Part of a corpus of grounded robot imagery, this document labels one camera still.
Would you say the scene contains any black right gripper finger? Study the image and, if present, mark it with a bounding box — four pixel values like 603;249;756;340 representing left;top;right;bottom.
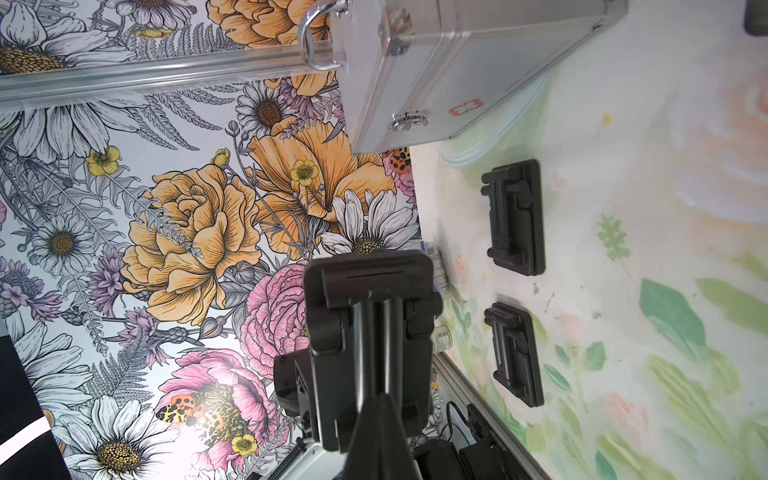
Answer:
340;393;423;480

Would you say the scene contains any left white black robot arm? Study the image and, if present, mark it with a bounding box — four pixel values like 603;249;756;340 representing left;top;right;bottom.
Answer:
245;348;345;479

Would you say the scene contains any black folded phone stand front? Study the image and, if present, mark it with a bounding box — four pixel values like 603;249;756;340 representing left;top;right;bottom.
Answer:
484;302;545;408

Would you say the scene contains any black folded phone stand large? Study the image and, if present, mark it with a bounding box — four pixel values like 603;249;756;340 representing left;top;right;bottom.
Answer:
743;0;768;37

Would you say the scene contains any silver aluminium first aid case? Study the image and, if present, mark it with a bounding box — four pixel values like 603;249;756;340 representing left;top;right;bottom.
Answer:
297;0;628;155

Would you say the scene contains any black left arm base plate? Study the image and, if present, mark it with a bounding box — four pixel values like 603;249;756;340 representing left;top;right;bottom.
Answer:
413;401;530;480

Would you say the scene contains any aluminium front rail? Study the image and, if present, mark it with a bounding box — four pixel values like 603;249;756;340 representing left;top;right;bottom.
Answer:
433;353;550;480

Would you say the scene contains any aluminium left corner post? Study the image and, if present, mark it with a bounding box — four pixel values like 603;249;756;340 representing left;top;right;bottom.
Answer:
1;45;316;110

